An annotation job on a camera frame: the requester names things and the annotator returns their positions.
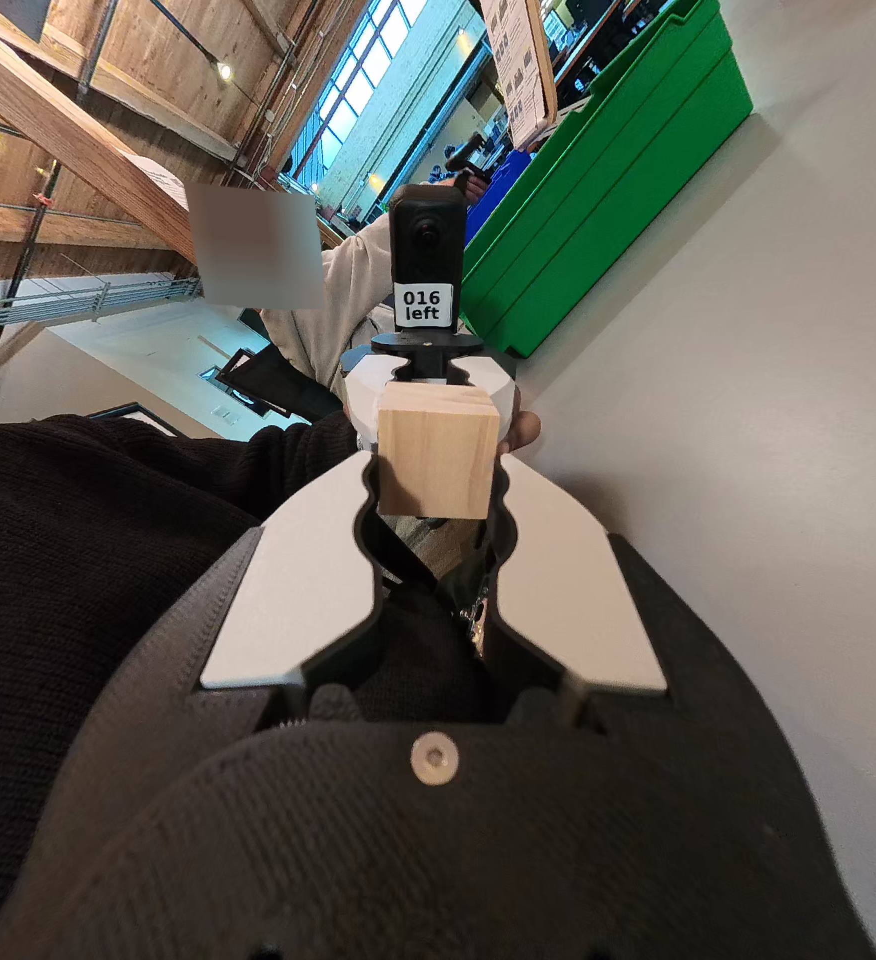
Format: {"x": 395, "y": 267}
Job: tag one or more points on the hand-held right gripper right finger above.
{"x": 576, "y": 600}

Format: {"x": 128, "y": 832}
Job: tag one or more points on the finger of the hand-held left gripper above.
{"x": 366, "y": 397}
{"x": 501, "y": 390}

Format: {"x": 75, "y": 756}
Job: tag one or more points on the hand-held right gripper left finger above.
{"x": 295, "y": 600}

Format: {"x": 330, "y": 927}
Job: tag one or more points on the medium wooden cube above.
{"x": 438, "y": 457}

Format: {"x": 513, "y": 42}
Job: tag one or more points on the green plastic bin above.
{"x": 595, "y": 187}

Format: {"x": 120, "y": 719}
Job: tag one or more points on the person's left forearm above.
{"x": 295, "y": 465}

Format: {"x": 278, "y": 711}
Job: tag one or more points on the person's left hand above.
{"x": 522, "y": 431}

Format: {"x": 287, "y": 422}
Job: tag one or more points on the blue plastic bin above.
{"x": 498, "y": 191}

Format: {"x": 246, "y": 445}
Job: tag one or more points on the instruction sheet on stand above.
{"x": 524, "y": 67}

